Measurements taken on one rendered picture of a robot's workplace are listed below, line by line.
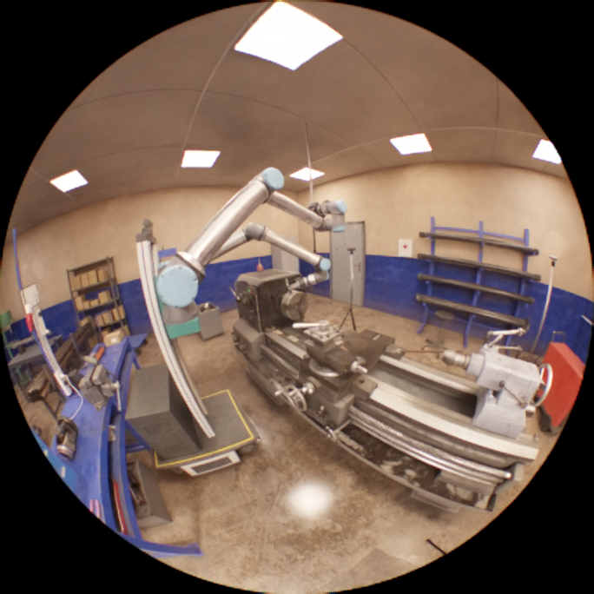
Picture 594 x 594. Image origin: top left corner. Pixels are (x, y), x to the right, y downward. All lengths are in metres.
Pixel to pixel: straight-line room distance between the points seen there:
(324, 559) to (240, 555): 0.53
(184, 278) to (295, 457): 1.59
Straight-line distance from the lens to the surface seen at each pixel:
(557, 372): 3.04
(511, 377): 1.09
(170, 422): 1.31
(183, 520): 1.87
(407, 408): 1.07
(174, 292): 0.65
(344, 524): 1.64
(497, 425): 1.19
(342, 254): 4.86
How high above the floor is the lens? 1.62
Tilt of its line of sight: 17 degrees down
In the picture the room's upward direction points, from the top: 3 degrees counter-clockwise
